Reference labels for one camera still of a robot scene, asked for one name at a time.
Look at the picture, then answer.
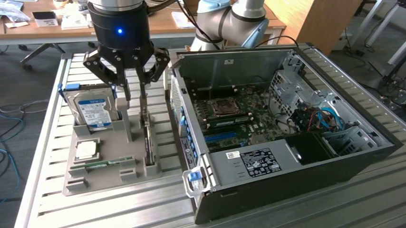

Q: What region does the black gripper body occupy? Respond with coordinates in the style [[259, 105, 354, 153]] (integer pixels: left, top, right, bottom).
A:
[[88, 5, 156, 69]]

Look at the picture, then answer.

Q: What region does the green graphics card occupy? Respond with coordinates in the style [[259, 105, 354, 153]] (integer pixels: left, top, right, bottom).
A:
[[139, 91, 156, 167]]

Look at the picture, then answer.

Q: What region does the wooden desk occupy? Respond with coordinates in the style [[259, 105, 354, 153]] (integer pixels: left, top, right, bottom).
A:
[[0, 0, 99, 46], [147, 0, 286, 52]]

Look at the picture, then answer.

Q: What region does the white box with cup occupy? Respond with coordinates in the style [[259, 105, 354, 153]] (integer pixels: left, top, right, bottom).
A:
[[60, 10, 90, 30]]

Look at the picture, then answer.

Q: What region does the hard disk with blue caddy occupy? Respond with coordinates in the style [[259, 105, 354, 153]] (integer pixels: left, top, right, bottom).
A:
[[58, 80, 123, 132]]

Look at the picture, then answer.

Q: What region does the white paper stack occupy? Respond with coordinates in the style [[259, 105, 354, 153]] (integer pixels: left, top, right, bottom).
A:
[[171, 10, 198, 29]]

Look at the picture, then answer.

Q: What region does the black chair base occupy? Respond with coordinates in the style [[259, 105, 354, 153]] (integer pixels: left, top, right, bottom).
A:
[[20, 44, 66, 69]]

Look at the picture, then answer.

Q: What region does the white box with black top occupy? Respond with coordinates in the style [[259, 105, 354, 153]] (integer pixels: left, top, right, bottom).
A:
[[32, 11, 59, 27]]

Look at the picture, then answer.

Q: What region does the CPU socket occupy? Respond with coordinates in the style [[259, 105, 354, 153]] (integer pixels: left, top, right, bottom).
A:
[[207, 97, 242, 117]]

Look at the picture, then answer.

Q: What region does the white paper tag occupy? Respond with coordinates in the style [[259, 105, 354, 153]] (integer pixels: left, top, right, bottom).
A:
[[4, 21, 30, 29]]

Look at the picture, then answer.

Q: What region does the grey printed parts rack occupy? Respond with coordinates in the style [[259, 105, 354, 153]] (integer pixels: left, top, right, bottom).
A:
[[63, 96, 163, 197]]

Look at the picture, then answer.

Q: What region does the silver CPU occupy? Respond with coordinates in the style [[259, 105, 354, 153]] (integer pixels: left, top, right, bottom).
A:
[[75, 141, 100, 159]]

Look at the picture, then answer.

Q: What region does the blue expansion slot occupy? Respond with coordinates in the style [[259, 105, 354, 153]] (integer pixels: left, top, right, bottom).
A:
[[205, 132, 238, 143]]

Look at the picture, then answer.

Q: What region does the clear plastic bag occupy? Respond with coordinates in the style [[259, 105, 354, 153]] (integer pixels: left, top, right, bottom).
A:
[[0, 0, 31, 22]]

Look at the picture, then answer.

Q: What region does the green motherboard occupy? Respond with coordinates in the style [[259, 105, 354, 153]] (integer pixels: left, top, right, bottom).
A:
[[190, 85, 286, 152]]

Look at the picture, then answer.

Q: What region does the perforated metal disk bay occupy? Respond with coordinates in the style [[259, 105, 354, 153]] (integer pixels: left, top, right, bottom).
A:
[[269, 68, 318, 114]]

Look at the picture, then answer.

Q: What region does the grey power supply unit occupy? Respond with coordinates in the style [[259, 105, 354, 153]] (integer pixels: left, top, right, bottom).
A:
[[207, 140, 301, 188]]

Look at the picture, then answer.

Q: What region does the black drive box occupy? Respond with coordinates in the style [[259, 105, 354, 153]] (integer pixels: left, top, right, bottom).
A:
[[285, 133, 339, 166]]

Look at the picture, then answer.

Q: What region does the black open PC case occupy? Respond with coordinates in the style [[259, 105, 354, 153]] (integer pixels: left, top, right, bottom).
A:
[[162, 46, 406, 225]]

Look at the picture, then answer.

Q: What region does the silver disk bay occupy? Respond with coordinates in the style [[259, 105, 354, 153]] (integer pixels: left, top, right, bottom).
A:
[[323, 125, 381, 155]]

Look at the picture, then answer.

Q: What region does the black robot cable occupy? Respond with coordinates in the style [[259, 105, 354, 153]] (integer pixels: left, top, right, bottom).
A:
[[146, 0, 223, 52]]

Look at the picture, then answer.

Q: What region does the grey floor cable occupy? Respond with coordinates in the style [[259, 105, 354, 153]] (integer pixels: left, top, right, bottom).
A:
[[0, 99, 51, 114]]

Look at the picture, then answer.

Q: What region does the black case cable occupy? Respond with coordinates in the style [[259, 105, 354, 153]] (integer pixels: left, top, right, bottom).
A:
[[269, 34, 314, 52]]

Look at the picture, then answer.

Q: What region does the blue floor cable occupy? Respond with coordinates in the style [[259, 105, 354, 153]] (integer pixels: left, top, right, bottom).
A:
[[0, 114, 26, 202]]

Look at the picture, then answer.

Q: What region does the red wire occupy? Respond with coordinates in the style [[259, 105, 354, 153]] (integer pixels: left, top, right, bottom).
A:
[[309, 110, 325, 131]]

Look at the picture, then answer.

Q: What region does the blue wire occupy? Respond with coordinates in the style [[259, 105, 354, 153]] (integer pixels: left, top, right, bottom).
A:
[[317, 108, 345, 131]]

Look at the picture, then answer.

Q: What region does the white table frame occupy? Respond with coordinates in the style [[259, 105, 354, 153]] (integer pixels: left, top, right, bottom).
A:
[[347, 0, 406, 65]]

